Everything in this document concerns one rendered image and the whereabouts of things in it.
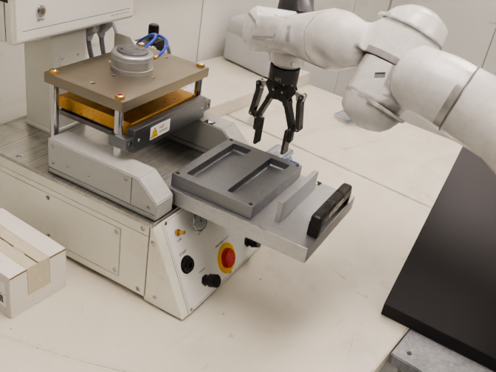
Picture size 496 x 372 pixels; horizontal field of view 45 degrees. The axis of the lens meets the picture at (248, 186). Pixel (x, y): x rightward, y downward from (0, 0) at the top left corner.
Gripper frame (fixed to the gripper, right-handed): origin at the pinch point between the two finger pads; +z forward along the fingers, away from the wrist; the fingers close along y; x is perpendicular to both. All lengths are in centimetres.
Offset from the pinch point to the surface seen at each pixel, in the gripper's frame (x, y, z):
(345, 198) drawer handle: -40, 34, -15
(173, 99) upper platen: -40.4, -4.5, -20.9
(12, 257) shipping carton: -75, -11, 1
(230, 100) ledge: 25.8, -28.1, 5.8
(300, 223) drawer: -49, 30, -12
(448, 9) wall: 208, -5, -3
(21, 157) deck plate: -61, -24, -8
